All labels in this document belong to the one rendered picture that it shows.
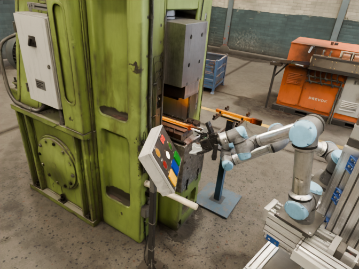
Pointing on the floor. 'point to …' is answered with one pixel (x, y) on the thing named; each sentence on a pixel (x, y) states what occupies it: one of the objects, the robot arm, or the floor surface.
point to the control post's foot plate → (152, 264)
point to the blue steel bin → (215, 70)
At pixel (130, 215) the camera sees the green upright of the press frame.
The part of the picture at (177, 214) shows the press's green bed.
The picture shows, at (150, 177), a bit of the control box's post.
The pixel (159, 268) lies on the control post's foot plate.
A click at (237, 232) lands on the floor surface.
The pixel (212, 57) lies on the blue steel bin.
